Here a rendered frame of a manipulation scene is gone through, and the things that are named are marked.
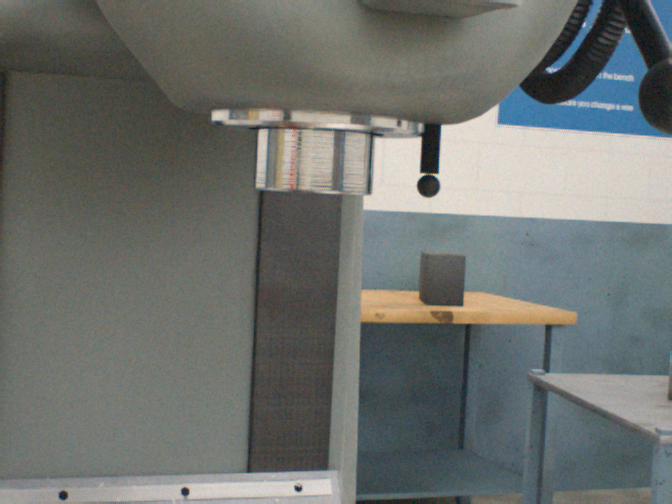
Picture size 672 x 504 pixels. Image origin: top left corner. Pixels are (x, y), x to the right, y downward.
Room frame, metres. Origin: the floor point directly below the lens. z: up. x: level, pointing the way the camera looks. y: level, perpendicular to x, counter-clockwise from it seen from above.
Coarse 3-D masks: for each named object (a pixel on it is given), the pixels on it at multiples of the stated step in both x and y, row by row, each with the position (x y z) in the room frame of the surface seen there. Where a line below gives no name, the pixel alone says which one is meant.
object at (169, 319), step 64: (0, 128) 0.80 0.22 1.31; (64, 128) 0.82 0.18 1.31; (128, 128) 0.84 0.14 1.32; (192, 128) 0.85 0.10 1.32; (0, 192) 0.81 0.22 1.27; (64, 192) 0.82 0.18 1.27; (128, 192) 0.84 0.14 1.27; (192, 192) 0.85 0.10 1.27; (256, 192) 0.87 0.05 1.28; (0, 256) 0.81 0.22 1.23; (64, 256) 0.82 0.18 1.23; (128, 256) 0.84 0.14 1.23; (192, 256) 0.85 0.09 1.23; (256, 256) 0.87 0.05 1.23; (320, 256) 0.88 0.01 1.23; (0, 320) 0.81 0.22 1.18; (64, 320) 0.82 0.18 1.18; (128, 320) 0.84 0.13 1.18; (192, 320) 0.85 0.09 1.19; (256, 320) 0.87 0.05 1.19; (320, 320) 0.88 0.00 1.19; (0, 384) 0.81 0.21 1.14; (64, 384) 0.82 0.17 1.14; (128, 384) 0.84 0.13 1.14; (192, 384) 0.85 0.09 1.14; (256, 384) 0.87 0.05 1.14; (320, 384) 0.88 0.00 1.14; (0, 448) 0.81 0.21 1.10; (64, 448) 0.82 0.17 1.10; (128, 448) 0.84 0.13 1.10; (192, 448) 0.86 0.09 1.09; (256, 448) 0.87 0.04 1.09; (320, 448) 0.88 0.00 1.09
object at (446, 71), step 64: (128, 0) 0.44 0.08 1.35; (192, 0) 0.41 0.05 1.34; (256, 0) 0.40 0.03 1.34; (320, 0) 0.40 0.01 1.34; (576, 0) 0.45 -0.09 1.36; (192, 64) 0.43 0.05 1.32; (256, 64) 0.41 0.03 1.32; (320, 64) 0.40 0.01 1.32; (384, 64) 0.41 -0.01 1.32; (448, 64) 0.41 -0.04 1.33; (512, 64) 0.43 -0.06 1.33
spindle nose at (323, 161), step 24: (264, 144) 0.48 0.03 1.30; (288, 144) 0.47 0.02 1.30; (312, 144) 0.47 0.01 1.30; (336, 144) 0.47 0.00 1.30; (360, 144) 0.47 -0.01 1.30; (264, 168) 0.47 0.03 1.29; (288, 168) 0.47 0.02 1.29; (312, 168) 0.47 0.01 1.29; (336, 168) 0.47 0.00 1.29; (360, 168) 0.47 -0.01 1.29; (312, 192) 0.47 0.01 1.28; (336, 192) 0.47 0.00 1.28; (360, 192) 0.47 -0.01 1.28
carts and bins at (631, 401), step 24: (552, 384) 2.99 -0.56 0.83; (576, 384) 3.01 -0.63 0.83; (600, 384) 3.02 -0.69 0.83; (624, 384) 3.04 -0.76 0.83; (648, 384) 3.06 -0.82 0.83; (528, 408) 3.16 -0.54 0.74; (600, 408) 2.69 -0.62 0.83; (624, 408) 2.68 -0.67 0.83; (648, 408) 2.70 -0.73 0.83; (528, 432) 3.15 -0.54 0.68; (648, 432) 2.44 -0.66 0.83; (528, 456) 3.14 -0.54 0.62; (528, 480) 3.14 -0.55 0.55
